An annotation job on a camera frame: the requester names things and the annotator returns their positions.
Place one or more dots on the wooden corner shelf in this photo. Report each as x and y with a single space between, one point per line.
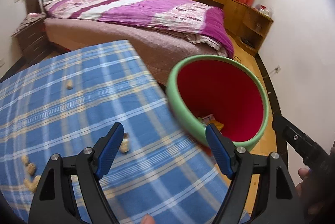
257 30

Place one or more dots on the wall socket with plug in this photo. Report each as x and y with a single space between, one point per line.
277 69

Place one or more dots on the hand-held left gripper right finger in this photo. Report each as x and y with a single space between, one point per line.
218 150

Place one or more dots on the dark wooden nightstand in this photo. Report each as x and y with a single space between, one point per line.
30 40

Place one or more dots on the large yellow foam net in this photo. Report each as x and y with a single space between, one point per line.
218 126

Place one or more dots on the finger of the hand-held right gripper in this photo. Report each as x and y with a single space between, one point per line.
294 137

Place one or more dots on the person's right hand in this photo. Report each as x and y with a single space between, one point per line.
319 195

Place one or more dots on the blue plaid blanket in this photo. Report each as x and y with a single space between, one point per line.
78 114

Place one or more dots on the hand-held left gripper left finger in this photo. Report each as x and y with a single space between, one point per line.
110 153

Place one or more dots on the floral cloth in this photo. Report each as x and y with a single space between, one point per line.
30 21

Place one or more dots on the pink bed cover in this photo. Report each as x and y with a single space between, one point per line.
104 35

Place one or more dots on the white and red containers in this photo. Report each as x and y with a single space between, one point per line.
263 9

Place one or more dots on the white wall socket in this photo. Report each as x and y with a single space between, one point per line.
2 63

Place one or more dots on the red bucket with green rim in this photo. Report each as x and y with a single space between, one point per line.
222 87

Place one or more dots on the grey framed board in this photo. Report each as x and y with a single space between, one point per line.
42 4

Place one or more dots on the person's left hand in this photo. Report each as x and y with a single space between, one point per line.
148 220

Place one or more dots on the purple floral quilt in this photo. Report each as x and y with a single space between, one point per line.
146 11

